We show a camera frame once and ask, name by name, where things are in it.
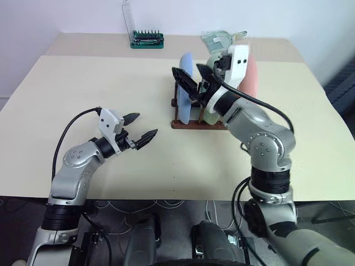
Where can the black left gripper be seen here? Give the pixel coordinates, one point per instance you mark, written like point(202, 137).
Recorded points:
point(124, 140)

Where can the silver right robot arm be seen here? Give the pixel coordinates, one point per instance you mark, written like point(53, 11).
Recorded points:
point(263, 133)

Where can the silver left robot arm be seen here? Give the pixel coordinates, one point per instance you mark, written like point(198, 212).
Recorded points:
point(72, 171)

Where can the wooden dish rack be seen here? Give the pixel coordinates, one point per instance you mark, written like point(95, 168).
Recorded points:
point(194, 125)

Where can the pale red plate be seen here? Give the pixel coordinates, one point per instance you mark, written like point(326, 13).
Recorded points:
point(251, 80)

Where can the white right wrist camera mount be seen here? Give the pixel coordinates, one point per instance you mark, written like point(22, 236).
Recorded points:
point(238, 63)

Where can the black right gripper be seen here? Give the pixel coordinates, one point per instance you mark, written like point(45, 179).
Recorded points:
point(206, 92)

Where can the green screwdriver bit set case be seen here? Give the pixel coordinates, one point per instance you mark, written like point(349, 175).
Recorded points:
point(147, 41)

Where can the pale green plate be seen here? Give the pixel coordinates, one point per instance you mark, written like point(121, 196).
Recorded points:
point(210, 117)

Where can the clear plastic bag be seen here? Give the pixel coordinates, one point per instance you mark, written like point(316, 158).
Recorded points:
point(217, 40)

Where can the pale blue plate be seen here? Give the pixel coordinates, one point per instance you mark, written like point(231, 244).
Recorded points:
point(184, 91)

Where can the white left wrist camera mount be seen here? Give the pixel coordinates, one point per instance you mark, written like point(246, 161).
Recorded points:
point(109, 124)

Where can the dark blue ribbed object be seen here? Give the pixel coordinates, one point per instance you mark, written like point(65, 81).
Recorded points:
point(342, 88)

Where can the dark rounded shape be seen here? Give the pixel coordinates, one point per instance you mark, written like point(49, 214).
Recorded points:
point(210, 241)
point(141, 241)

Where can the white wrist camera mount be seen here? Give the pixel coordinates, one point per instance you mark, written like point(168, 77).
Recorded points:
point(109, 124)
point(238, 63)

